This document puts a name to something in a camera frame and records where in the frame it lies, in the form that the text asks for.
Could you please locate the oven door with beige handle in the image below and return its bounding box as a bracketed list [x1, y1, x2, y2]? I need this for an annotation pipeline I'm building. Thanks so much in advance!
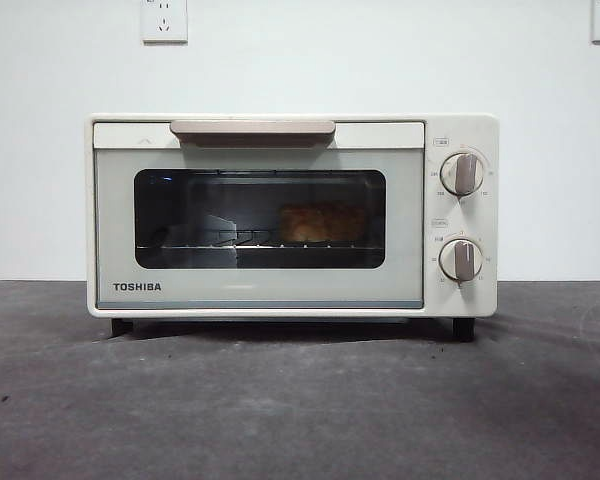
[92, 118, 426, 311]

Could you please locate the timer knob cream beige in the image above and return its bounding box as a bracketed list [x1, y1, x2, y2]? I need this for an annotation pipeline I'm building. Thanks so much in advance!
[439, 238, 485, 281]

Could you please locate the temperature knob cream beige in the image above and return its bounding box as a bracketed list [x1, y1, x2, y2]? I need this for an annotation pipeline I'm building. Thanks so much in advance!
[440, 152, 486, 196]

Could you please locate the cream Toshiba toaster oven body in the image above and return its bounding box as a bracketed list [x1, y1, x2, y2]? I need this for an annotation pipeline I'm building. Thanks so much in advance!
[83, 113, 500, 343]

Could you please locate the golden brown bread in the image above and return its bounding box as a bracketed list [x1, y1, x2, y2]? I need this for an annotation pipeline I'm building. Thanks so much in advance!
[279, 200, 367, 244]

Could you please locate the metal wire oven rack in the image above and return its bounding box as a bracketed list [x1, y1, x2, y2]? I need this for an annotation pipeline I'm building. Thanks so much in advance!
[135, 241, 381, 251]

